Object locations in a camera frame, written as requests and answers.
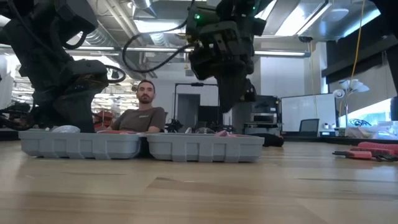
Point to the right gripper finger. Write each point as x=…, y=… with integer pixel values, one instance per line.
x=225, y=96
x=240, y=90

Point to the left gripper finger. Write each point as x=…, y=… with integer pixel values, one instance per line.
x=77, y=115
x=46, y=116

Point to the grey plastic tool case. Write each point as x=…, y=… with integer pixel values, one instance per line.
x=202, y=149

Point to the black work glove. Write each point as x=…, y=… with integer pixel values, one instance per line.
x=270, y=140

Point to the small pink black-tipped tool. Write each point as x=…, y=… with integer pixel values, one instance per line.
x=357, y=154

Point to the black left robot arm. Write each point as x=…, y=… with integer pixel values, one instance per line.
x=37, y=40

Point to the other-station black robot arm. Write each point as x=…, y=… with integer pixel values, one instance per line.
x=15, y=116
x=174, y=126

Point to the red tool cabinet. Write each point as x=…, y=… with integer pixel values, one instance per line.
x=104, y=119

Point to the black ceiling spotlight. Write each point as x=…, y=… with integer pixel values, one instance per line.
x=134, y=88
x=115, y=74

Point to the black equipment cabinet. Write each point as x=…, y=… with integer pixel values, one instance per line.
x=267, y=105

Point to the silver oven appliance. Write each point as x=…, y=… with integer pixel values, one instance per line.
x=263, y=117

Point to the long tube ceiling light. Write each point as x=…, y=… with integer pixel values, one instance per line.
x=280, y=53

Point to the person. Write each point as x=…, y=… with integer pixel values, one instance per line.
x=140, y=118

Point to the whiteboard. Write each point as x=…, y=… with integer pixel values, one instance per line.
x=308, y=109

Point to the grey mesh office chair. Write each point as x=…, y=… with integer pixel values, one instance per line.
x=309, y=126

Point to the white multi-head floor lamp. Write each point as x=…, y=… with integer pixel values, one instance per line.
x=347, y=85

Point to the white ceiling disc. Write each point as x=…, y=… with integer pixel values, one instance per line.
x=337, y=14

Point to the clear plastic bag pile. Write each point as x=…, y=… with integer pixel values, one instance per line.
x=382, y=130

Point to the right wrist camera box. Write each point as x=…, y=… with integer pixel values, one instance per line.
x=249, y=91

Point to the black rig frame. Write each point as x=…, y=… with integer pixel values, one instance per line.
x=196, y=84

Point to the black ceiling camera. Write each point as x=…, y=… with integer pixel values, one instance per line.
x=305, y=39

